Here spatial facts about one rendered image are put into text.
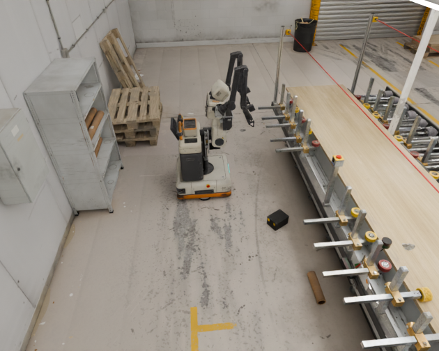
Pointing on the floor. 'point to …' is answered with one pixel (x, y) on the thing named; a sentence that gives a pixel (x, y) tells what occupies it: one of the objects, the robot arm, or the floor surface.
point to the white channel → (414, 68)
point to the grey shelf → (76, 109)
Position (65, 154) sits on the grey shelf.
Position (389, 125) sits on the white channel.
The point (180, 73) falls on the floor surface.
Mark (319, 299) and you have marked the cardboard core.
